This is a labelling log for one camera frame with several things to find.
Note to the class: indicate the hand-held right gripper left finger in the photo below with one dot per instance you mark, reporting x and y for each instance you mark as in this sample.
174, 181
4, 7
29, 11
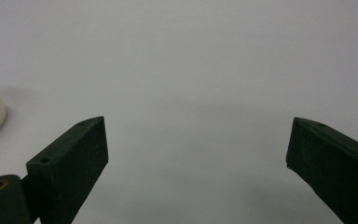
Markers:
70, 165

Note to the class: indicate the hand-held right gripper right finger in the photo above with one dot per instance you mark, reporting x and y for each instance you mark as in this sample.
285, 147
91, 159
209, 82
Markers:
335, 165

